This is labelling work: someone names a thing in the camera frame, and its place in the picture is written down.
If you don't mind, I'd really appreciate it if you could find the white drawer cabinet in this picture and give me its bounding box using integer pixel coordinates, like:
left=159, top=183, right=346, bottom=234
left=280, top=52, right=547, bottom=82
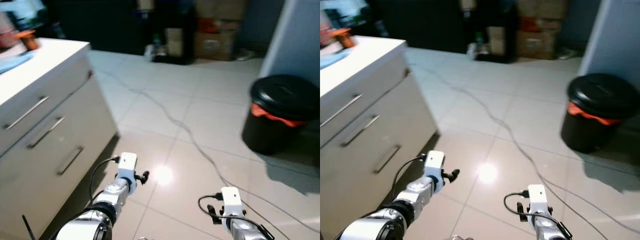
left=320, top=35, right=441, bottom=240
left=0, top=38, right=120, bottom=240

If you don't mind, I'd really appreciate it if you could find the orange bin liner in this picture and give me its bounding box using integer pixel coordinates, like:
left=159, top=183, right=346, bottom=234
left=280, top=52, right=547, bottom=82
left=567, top=101, right=623, bottom=126
left=250, top=103, right=308, bottom=127

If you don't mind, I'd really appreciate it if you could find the thin black antenna rod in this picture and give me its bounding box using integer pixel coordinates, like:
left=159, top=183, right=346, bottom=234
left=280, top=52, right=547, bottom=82
left=21, top=215, right=36, bottom=240

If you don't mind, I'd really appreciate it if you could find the black round trash bin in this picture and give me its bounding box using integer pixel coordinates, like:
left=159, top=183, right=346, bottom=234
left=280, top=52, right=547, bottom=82
left=241, top=74, right=321, bottom=156
left=560, top=72, right=640, bottom=154

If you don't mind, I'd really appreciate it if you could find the small brown cardboard box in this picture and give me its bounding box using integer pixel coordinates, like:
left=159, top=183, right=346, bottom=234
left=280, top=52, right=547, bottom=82
left=487, top=26, right=506, bottom=56
left=165, top=27, right=183, bottom=57

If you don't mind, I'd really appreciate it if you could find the dark background cabinet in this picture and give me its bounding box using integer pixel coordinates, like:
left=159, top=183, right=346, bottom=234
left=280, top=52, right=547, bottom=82
left=55, top=0, right=196, bottom=65
left=380, top=0, right=518, bottom=63

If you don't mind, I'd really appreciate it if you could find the light blue cloth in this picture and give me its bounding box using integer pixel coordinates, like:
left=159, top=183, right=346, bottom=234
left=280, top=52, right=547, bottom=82
left=0, top=51, right=35, bottom=75
left=320, top=49, right=346, bottom=69

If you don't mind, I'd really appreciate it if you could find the small orange container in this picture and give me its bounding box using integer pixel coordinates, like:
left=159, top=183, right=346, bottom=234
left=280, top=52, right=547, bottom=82
left=15, top=30, right=40, bottom=51
left=332, top=28, right=356, bottom=49

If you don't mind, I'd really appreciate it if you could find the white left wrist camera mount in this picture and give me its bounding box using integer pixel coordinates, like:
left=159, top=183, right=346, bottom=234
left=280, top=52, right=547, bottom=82
left=424, top=150, right=446, bottom=193
left=116, top=152, right=138, bottom=193

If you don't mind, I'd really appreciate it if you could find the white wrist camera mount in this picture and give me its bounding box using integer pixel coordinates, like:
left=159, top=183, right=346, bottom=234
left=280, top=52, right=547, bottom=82
left=116, top=152, right=138, bottom=193
left=527, top=184, right=549, bottom=217
left=220, top=187, right=244, bottom=219
left=424, top=150, right=446, bottom=193

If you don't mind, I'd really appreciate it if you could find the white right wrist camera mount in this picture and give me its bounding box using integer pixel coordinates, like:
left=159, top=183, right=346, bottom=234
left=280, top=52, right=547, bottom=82
left=220, top=187, right=244, bottom=219
left=527, top=184, right=549, bottom=217

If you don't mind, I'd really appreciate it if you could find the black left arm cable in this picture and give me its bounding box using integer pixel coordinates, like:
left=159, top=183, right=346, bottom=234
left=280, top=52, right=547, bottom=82
left=89, top=156, right=121, bottom=203
left=391, top=155, right=427, bottom=202

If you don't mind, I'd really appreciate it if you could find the grey floor cable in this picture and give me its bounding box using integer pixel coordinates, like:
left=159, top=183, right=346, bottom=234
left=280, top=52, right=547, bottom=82
left=425, top=67, right=640, bottom=223
left=95, top=70, right=321, bottom=236

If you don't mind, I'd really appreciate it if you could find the silver drawer handle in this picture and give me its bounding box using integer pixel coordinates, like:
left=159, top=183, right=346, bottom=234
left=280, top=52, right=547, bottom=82
left=27, top=116, right=66, bottom=149
left=321, top=93, right=363, bottom=127
left=56, top=146, right=84, bottom=176
left=4, top=96, right=49, bottom=131
left=341, top=114, right=381, bottom=147
left=372, top=144, right=402, bottom=174

